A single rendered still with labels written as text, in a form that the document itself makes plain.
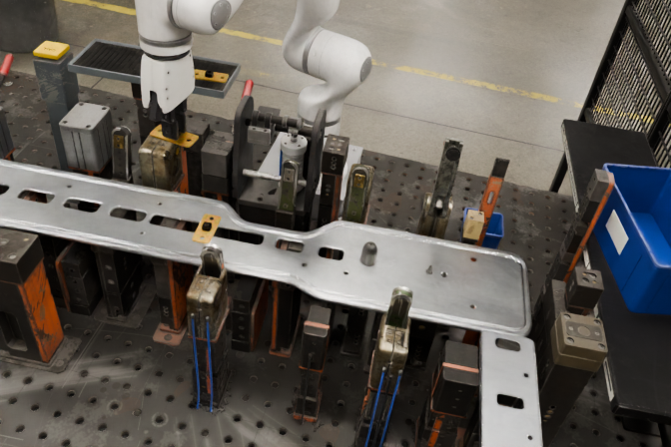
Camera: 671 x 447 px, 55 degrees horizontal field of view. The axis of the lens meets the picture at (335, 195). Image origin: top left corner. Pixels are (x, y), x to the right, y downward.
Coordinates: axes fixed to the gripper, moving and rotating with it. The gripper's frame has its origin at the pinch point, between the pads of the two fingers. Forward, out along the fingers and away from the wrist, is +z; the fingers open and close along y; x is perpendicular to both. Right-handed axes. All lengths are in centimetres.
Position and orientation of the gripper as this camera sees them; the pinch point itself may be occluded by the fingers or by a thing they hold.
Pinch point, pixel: (174, 125)
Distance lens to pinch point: 119.5
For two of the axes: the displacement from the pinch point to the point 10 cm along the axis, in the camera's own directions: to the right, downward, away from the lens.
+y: -3.6, 5.8, -7.3
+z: -0.9, 7.6, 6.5
